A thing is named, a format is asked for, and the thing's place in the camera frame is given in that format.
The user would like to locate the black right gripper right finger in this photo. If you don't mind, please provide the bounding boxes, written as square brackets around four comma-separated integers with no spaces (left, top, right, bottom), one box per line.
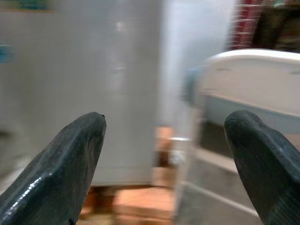
[224,109,300,225]

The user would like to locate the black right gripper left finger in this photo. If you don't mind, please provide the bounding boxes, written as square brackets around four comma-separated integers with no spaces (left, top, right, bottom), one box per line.
[0,112,107,225]

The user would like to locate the red brick fridge base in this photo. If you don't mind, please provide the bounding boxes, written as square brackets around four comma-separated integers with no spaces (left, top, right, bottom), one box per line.
[79,126,179,225]

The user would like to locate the white fridge door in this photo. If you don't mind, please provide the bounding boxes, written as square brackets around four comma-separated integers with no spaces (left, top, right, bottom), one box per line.
[0,0,166,187]

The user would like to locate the white rounded appliance blue trim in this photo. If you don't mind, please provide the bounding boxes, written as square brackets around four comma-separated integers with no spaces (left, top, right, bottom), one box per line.
[182,48,300,141]

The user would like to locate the blue door sticker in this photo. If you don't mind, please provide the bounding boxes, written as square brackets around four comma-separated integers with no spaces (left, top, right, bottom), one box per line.
[6,0,56,12]
[0,45,15,63]

